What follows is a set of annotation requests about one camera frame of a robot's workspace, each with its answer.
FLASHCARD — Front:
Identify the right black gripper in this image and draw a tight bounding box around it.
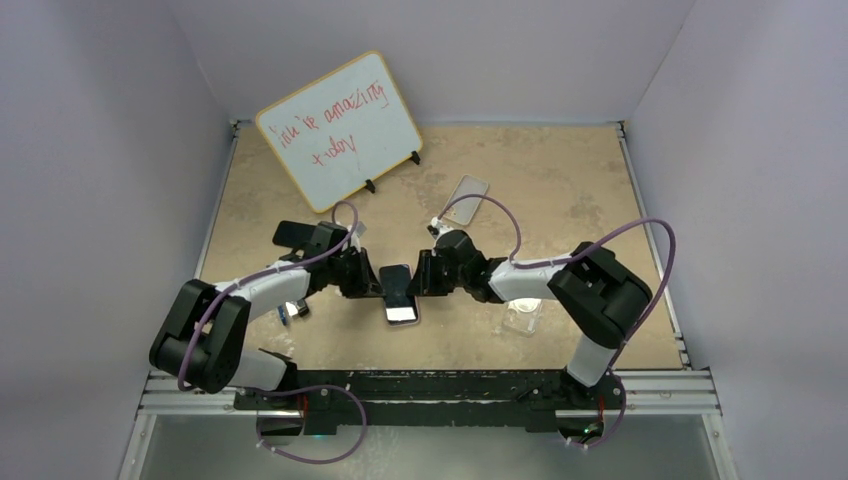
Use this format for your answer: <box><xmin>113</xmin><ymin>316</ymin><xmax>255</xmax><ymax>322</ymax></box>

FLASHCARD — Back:
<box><xmin>407</xmin><ymin>250</ymin><xmax>468</xmax><ymax>297</ymax></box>

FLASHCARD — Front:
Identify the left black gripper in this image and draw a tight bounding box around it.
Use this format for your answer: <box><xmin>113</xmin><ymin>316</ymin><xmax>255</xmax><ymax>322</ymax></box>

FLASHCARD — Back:
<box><xmin>328</xmin><ymin>248</ymin><xmax>385</xmax><ymax>300</ymax></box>

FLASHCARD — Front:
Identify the black smartphone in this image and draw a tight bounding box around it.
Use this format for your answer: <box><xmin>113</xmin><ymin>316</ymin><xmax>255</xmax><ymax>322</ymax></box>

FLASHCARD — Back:
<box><xmin>378</xmin><ymin>263</ymin><xmax>420</xmax><ymax>325</ymax></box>

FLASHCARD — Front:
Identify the pink phone case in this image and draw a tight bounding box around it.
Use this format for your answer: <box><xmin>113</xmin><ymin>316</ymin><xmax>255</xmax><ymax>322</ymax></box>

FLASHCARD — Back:
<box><xmin>384</xmin><ymin>264</ymin><xmax>423</xmax><ymax>327</ymax></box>

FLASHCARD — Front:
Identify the clear phone case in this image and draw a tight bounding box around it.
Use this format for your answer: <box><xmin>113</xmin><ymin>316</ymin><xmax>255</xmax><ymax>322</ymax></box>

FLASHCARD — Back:
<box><xmin>502</xmin><ymin>298</ymin><xmax>542</xmax><ymax>337</ymax></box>

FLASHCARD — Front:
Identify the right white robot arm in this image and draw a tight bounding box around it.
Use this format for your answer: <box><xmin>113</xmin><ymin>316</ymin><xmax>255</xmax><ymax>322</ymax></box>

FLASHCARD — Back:
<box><xmin>407</xmin><ymin>230</ymin><xmax>657</xmax><ymax>407</ymax></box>

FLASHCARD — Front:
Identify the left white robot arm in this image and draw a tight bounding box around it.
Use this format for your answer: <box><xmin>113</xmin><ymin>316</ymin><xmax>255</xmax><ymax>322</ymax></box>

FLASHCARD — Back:
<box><xmin>149</xmin><ymin>221</ymin><xmax>384</xmax><ymax>409</ymax></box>

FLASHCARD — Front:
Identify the translucent white phone case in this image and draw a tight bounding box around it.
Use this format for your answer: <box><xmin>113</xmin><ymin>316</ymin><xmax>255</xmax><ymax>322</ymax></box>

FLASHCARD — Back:
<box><xmin>442</xmin><ymin>174</ymin><xmax>489</xmax><ymax>226</ymax></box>

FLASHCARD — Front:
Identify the black phone left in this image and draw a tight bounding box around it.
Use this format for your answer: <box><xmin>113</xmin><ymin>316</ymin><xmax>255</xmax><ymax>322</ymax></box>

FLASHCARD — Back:
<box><xmin>272</xmin><ymin>220</ymin><xmax>316</xmax><ymax>250</ymax></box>

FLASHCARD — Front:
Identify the blue black stapler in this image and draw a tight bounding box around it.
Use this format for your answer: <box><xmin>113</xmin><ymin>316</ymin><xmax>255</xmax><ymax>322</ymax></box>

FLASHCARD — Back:
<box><xmin>277</xmin><ymin>299</ymin><xmax>310</xmax><ymax>327</ymax></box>

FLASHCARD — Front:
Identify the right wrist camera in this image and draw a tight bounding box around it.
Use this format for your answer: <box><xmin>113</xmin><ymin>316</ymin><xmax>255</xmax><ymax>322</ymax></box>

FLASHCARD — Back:
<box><xmin>426</xmin><ymin>216</ymin><xmax>454</xmax><ymax>241</ymax></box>

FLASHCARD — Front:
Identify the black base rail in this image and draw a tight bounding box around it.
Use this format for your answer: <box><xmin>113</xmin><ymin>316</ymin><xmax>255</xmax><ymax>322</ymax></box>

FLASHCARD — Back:
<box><xmin>234</xmin><ymin>369</ymin><xmax>625</xmax><ymax>440</ymax></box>

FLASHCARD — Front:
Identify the whiteboard with orange frame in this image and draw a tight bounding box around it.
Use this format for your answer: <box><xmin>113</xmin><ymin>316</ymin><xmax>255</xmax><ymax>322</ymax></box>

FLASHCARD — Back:
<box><xmin>255</xmin><ymin>50</ymin><xmax>423</xmax><ymax>213</ymax></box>

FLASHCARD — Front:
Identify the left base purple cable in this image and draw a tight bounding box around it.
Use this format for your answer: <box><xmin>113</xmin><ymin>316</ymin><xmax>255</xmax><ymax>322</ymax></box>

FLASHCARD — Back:
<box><xmin>255</xmin><ymin>386</ymin><xmax>370</xmax><ymax>466</ymax></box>

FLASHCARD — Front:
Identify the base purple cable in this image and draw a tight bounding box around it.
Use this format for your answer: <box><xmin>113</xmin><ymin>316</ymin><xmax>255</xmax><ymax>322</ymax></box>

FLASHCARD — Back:
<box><xmin>563</xmin><ymin>374</ymin><xmax>629</xmax><ymax>452</ymax></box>
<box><xmin>255</xmin><ymin>386</ymin><xmax>370</xmax><ymax>466</ymax></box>

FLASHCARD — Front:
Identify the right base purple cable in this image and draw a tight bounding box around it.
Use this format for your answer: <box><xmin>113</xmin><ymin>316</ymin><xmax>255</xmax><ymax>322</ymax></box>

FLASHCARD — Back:
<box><xmin>563</xmin><ymin>374</ymin><xmax>629</xmax><ymax>452</ymax></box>

